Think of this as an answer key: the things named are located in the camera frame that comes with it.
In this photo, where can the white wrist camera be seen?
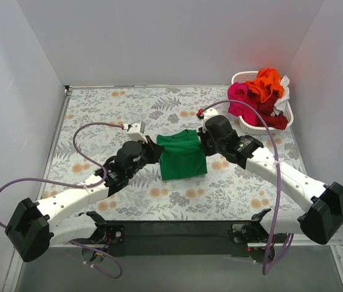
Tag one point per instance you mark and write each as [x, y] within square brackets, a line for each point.
[206, 114]
[135, 131]

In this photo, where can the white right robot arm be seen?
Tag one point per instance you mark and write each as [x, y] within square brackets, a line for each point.
[320, 212]

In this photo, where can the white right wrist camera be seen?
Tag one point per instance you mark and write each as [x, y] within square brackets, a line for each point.
[206, 114]

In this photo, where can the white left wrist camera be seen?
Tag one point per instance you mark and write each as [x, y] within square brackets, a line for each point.
[135, 131]

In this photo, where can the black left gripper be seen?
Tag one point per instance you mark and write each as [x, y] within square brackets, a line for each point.
[152, 150]

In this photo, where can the white perforated laundry basket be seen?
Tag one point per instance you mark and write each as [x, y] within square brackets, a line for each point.
[247, 128]

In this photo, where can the orange t-shirt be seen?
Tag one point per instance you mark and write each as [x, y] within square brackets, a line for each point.
[266, 85]

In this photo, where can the magenta t-shirt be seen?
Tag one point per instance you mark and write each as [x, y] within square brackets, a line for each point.
[247, 104]

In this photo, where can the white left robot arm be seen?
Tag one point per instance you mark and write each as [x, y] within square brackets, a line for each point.
[35, 226]

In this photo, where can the dark red t-shirt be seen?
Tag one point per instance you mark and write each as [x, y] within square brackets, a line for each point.
[266, 110]

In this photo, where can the green t-shirt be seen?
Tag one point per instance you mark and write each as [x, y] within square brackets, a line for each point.
[183, 156]

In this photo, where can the white t-shirt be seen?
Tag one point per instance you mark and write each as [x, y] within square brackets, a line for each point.
[281, 103]

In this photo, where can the floral patterned table mat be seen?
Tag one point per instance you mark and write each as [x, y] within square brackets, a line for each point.
[90, 130]

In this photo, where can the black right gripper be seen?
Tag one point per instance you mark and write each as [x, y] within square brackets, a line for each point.
[205, 143]

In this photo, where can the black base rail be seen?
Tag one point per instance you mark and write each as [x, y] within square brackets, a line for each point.
[180, 238]

